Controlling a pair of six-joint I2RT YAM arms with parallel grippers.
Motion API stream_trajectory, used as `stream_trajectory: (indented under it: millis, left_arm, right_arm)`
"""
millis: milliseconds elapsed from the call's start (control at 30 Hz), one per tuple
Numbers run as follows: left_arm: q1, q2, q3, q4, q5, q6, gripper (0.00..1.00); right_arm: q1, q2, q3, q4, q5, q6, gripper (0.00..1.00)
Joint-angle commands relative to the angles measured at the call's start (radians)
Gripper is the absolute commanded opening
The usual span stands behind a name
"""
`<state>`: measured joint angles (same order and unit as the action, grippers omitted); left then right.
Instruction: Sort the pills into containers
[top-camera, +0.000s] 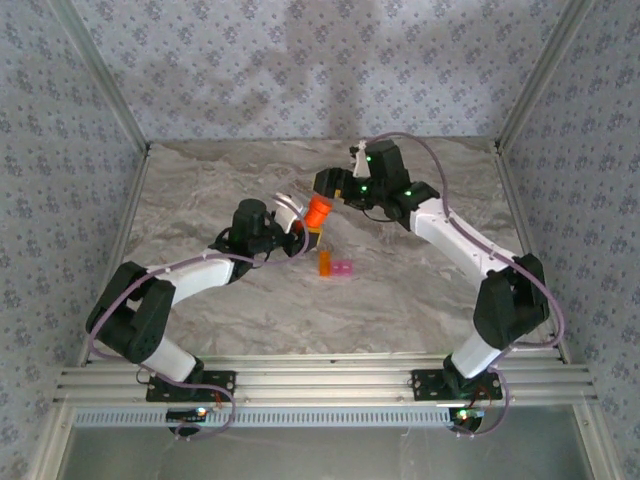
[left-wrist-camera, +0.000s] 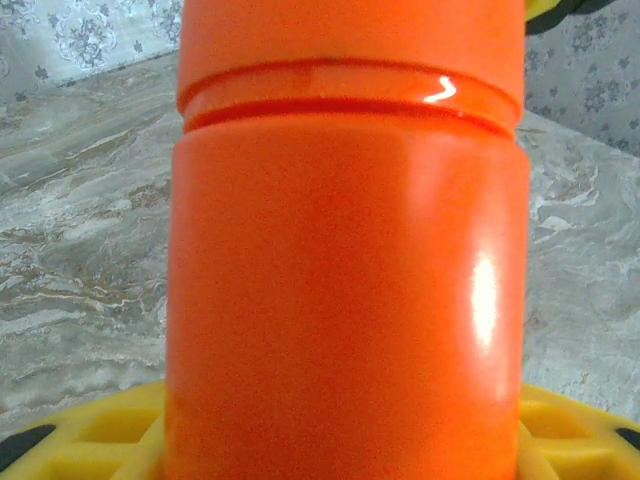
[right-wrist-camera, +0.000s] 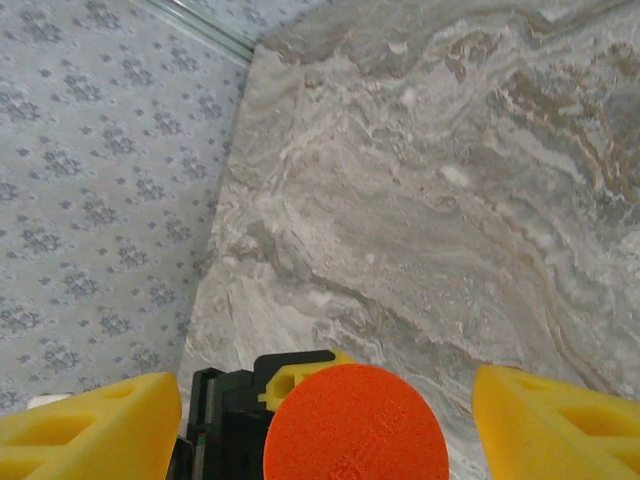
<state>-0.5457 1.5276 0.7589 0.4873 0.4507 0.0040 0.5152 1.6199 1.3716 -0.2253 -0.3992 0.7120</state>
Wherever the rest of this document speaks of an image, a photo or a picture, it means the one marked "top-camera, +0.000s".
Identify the grey metal bottom panel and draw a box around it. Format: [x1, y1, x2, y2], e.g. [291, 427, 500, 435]
[57, 424, 596, 480]

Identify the right aluminium corner post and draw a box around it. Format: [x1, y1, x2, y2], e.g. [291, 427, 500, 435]
[494, 0, 597, 151]

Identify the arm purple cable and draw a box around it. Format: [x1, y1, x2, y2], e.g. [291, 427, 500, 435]
[87, 193, 310, 444]
[357, 131, 566, 441]

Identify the right table side rail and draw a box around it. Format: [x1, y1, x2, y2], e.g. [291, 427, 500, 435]
[494, 142, 571, 364]

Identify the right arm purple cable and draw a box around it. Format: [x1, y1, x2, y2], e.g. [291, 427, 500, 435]
[357, 131, 566, 441]

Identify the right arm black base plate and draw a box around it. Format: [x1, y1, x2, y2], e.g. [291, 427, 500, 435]
[410, 368, 503, 401]

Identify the table side rail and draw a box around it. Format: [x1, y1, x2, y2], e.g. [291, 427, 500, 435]
[77, 144, 154, 366]
[494, 142, 571, 364]

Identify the grey slotted cable duct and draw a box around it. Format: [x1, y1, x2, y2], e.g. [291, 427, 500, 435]
[74, 405, 459, 429]

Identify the right lower frame leg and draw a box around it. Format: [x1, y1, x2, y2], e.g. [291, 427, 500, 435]
[572, 399, 624, 480]

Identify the left lower frame leg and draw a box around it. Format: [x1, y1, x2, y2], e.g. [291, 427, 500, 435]
[29, 404, 76, 480]

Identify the left table side rail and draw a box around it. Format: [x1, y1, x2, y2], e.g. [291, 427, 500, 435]
[77, 144, 154, 366]

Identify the left aluminium corner post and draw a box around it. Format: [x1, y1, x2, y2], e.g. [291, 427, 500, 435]
[47, 0, 152, 154]

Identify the aluminium corner post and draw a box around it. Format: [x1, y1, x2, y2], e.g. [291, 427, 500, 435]
[494, 0, 597, 151]
[47, 0, 152, 154]

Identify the orange pill bottle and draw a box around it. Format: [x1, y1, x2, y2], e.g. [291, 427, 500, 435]
[305, 202, 332, 229]

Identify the frame leg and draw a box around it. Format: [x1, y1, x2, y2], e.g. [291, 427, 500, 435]
[572, 399, 624, 480]
[29, 404, 76, 480]

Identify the aluminium mounting rail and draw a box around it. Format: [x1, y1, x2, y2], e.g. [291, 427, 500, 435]
[52, 352, 599, 406]

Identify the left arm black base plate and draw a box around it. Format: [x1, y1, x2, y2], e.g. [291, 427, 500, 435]
[144, 369, 237, 404]

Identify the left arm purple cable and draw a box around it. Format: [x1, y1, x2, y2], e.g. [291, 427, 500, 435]
[87, 193, 310, 444]

